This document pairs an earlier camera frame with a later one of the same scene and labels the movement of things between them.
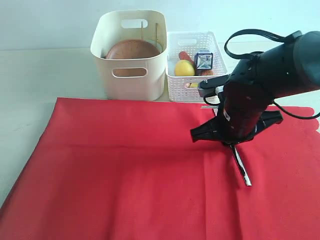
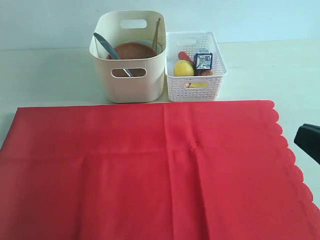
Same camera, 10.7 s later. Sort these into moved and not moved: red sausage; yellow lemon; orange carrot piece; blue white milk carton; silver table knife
Moved: silver table knife
Not moved: yellow lemon; red sausage; orange carrot piece; blue white milk carton
